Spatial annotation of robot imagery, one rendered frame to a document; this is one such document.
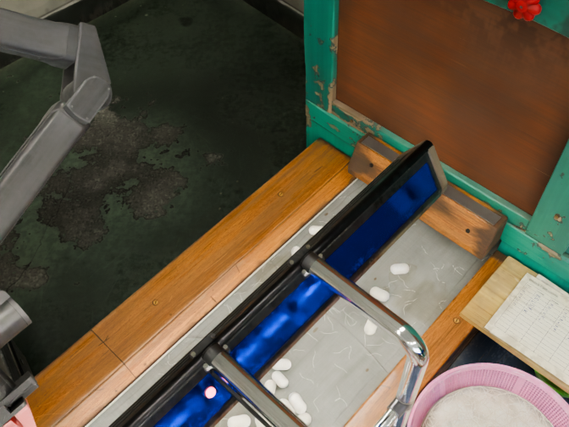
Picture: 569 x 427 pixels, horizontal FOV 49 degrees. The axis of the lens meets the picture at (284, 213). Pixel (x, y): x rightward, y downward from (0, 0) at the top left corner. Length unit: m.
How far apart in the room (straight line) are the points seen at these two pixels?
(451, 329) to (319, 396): 0.24
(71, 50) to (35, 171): 0.18
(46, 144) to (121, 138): 1.51
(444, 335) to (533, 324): 0.14
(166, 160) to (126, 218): 0.28
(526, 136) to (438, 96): 0.15
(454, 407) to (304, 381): 0.24
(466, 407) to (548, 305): 0.22
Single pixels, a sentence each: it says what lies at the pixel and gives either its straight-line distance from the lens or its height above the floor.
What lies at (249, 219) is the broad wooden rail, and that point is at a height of 0.76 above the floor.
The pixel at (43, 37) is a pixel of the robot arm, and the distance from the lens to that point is 0.99.
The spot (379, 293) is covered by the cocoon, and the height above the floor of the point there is 0.76.
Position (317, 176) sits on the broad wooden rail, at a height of 0.76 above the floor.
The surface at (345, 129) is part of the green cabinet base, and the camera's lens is 1.24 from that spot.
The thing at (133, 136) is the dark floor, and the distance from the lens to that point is 2.46.
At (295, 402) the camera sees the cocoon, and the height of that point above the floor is 0.76.
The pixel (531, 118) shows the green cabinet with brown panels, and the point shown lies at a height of 1.06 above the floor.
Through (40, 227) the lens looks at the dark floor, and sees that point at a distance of 2.29.
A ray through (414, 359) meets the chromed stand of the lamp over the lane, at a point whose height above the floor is 1.10.
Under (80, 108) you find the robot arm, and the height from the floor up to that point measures 1.09.
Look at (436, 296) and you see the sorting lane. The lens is 1.13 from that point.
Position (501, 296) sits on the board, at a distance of 1.12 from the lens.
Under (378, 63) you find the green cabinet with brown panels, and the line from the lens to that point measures 1.10.
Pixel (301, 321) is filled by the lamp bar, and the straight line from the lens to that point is 0.73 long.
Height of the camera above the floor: 1.72
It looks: 54 degrees down
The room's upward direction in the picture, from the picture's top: 4 degrees counter-clockwise
